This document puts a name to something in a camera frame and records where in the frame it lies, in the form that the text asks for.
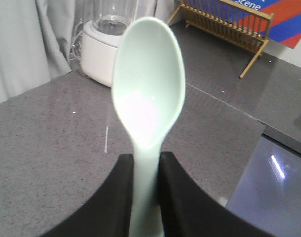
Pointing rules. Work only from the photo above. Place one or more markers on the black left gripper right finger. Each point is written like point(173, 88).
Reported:
point(188, 211)

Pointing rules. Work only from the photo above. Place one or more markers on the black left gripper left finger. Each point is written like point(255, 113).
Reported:
point(107, 212)

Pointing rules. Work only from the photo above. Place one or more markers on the pale green plastic spoon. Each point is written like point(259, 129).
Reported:
point(148, 93)

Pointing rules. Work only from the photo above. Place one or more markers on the white curtain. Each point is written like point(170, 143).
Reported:
point(39, 41)

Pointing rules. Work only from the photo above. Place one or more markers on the wooden dish rack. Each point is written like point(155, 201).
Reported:
point(227, 29)

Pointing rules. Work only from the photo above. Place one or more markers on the blue red poster board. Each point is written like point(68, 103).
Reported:
point(279, 20)

